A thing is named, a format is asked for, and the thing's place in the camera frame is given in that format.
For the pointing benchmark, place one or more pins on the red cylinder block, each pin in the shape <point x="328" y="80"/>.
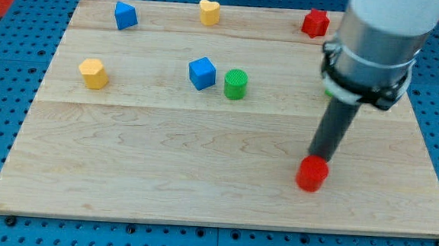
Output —
<point x="312" y="173"/>

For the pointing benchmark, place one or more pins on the red star block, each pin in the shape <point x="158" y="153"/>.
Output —
<point x="315" y="23"/>

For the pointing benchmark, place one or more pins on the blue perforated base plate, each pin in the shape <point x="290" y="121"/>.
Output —
<point x="14" y="42"/>

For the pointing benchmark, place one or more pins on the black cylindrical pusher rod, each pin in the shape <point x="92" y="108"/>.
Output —
<point x="331" y="130"/>

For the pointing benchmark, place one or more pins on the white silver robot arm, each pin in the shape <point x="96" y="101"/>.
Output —
<point x="370" y="60"/>

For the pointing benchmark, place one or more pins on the blue cube block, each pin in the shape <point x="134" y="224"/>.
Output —
<point x="202" y="73"/>

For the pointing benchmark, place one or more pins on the wooden board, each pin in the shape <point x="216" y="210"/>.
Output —
<point x="150" y="148"/>

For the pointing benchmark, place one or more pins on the blue triangle block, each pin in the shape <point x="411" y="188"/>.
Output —
<point x="125" y="15"/>

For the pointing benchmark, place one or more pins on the green block behind arm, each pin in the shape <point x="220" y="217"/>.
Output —
<point x="328" y="93"/>

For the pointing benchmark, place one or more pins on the yellow hexagon block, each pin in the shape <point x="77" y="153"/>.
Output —
<point x="93" y="73"/>

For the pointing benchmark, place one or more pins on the green cylinder block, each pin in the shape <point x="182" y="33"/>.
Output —
<point x="235" y="84"/>

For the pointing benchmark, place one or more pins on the yellow heart block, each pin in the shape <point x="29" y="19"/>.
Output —
<point x="209" y="12"/>

